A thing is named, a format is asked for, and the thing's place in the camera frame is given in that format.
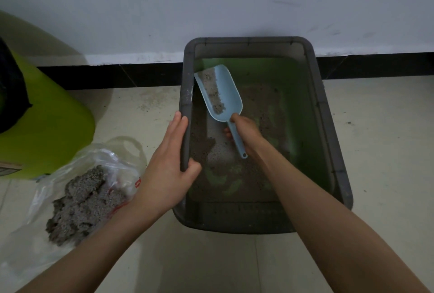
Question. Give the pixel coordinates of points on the person's left hand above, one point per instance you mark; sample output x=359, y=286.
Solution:
x=159, y=174

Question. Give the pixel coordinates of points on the person's right hand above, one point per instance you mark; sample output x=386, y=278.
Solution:
x=251, y=133

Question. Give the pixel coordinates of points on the person's right thumb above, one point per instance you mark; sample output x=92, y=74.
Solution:
x=234, y=119

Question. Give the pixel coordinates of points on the person's left middle finger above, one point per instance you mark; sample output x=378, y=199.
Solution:
x=169, y=130

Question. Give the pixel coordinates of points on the person's left thumb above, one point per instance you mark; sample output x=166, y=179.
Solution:
x=191, y=170

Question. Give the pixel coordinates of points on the light blue plastic scoop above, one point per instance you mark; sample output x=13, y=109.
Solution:
x=227, y=96

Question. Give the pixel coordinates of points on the grey plastic litter box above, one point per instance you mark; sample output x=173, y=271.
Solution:
x=325, y=126

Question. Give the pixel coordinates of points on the person's right forearm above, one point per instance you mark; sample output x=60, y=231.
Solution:
x=325, y=214

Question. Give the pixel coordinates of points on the person's left forearm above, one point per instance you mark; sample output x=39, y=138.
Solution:
x=91, y=248

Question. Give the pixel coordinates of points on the grey litter layer in box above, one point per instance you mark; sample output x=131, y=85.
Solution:
x=257, y=113

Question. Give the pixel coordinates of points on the grey litter on scoop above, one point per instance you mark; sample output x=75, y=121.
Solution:
x=213, y=92

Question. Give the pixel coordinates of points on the grey clumped litter lump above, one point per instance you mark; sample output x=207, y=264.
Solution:
x=84, y=201

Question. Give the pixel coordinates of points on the lime green plastic bin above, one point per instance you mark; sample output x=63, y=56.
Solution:
x=51, y=123

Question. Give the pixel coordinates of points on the clear plastic bag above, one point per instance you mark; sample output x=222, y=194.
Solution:
x=37, y=197

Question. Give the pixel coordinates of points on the black bin liner bag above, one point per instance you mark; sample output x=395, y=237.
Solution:
x=12, y=92

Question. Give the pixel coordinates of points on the brown cardboard piece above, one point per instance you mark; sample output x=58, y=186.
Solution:
x=8, y=169

